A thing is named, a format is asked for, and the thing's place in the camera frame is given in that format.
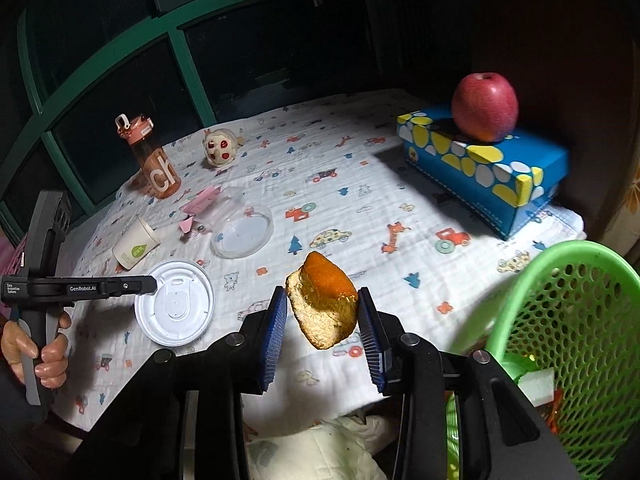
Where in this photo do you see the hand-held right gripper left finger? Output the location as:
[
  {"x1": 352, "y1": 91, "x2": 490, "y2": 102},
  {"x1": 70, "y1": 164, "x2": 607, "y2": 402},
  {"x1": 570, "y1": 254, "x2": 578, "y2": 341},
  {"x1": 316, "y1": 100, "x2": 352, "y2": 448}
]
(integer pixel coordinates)
[{"x1": 70, "y1": 285, "x2": 290, "y2": 480}]

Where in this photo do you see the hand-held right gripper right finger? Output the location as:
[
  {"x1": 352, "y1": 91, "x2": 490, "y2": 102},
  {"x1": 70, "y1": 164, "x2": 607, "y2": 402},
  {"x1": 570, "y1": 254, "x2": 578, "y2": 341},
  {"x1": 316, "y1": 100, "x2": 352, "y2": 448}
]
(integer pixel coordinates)
[{"x1": 357, "y1": 287, "x2": 581, "y2": 480}]

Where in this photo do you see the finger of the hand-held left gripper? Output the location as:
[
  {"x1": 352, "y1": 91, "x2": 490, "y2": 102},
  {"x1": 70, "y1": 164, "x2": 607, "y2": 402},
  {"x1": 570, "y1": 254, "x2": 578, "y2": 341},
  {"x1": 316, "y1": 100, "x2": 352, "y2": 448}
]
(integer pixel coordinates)
[{"x1": 107, "y1": 274, "x2": 158, "y2": 299}]

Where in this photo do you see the white plastic cup lid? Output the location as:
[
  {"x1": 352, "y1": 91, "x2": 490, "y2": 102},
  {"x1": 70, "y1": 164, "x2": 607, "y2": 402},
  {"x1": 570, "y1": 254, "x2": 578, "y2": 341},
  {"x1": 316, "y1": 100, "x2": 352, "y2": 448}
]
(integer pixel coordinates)
[{"x1": 134, "y1": 259, "x2": 216, "y2": 347}]

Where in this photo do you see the orange peel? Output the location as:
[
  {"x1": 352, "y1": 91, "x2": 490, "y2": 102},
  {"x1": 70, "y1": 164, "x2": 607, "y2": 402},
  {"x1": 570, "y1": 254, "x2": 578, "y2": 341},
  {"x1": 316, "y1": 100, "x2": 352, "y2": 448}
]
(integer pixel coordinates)
[{"x1": 285, "y1": 251, "x2": 359, "y2": 349}]

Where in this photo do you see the white foam block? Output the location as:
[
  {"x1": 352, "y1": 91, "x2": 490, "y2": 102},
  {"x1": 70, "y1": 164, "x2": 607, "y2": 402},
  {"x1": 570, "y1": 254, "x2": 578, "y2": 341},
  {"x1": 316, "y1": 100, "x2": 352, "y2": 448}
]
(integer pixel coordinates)
[{"x1": 517, "y1": 367, "x2": 556, "y2": 406}]

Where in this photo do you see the orange snack packet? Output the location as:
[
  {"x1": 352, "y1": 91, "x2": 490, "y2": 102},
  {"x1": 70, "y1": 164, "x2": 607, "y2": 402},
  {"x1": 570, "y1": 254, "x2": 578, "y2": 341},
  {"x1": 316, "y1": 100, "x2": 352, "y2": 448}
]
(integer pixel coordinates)
[{"x1": 547, "y1": 390, "x2": 566, "y2": 436}]

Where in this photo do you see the green plastic basket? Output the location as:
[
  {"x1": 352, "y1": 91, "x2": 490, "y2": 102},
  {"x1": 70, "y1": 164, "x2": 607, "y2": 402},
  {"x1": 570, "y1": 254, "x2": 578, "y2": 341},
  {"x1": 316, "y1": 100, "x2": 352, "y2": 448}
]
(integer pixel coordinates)
[{"x1": 445, "y1": 240, "x2": 640, "y2": 480}]

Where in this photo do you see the person's left hand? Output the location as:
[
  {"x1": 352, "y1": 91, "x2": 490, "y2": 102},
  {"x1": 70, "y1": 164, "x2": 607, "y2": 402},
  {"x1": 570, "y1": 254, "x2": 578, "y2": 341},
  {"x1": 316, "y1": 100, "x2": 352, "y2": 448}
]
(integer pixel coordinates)
[{"x1": 0, "y1": 310, "x2": 73, "y2": 391}]

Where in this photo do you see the pink lattice mat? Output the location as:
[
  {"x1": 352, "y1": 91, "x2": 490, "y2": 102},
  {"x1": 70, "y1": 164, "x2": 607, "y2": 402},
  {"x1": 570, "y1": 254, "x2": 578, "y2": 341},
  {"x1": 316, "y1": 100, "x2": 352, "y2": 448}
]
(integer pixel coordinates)
[{"x1": 0, "y1": 237, "x2": 27, "y2": 277}]

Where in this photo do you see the white paper cup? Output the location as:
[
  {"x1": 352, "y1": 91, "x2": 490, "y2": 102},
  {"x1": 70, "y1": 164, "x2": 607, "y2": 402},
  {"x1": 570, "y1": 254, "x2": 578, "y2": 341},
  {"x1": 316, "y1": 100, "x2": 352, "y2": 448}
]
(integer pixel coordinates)
[{"x1": 111, "y1": 214, "x2": 161, "y2": 270}]

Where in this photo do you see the pink paper carton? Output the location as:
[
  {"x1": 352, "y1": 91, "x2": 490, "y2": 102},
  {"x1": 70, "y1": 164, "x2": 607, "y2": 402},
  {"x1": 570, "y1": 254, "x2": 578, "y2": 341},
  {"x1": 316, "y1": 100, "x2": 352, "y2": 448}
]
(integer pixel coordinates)
[{"x1": 178, "y1": 186, "x2": 223, "y2": 233}]

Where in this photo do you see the clear round plastic dish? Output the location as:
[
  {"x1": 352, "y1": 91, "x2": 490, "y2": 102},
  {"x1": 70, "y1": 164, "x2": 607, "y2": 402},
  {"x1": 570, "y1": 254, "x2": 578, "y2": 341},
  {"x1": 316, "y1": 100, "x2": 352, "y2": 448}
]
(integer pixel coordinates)
[{"x1": 210, "y1": 203, "x2": 275, "y2": 259}]

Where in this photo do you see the orange plastic water bottle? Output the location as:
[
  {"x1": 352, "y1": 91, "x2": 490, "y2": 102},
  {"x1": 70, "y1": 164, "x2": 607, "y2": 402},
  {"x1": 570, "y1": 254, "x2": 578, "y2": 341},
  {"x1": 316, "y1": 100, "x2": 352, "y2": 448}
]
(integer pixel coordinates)
[{"x1": 115, "y1": 113, "x2": 182, "y2": 200}]

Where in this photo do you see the cream quilt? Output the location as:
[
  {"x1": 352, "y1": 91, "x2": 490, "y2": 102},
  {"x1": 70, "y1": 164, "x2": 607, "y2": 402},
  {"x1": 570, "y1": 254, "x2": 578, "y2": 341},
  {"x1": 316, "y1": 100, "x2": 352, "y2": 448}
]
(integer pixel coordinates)
[{"x1": 242, "y1": 410, "x2": 401, "y2": 480}]

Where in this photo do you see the printed white blanket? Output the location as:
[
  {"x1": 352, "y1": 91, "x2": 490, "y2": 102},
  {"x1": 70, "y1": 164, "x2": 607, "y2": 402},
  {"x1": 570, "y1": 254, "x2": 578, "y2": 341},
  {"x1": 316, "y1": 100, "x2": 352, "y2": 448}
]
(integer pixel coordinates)
[{"x1": 47, "y1": 89, "x2": 587, "y2": 441}]

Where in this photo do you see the blue spotted tissue box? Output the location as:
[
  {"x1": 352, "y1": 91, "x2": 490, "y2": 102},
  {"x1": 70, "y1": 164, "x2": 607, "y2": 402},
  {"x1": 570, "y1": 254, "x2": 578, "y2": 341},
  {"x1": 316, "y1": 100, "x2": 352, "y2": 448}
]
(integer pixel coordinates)
[{"x1": 396, "y1": 105, "x2": 570, "y2": 241}]

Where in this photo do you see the red apple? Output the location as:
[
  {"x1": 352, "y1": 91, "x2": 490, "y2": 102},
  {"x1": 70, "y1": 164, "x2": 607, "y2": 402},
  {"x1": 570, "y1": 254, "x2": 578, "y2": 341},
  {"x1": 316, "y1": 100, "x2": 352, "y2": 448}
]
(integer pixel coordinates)
[{"x1": 451, "y1": 72, "x2": 519, "y2": 143}]

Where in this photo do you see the green window frame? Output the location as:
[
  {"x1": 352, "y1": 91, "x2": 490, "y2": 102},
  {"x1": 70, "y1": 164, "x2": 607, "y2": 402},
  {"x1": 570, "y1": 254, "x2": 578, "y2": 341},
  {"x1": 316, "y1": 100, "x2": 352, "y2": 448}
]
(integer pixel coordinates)
[{"x1": 0, "y1": 0, "x2": 381, "y2": 226}]

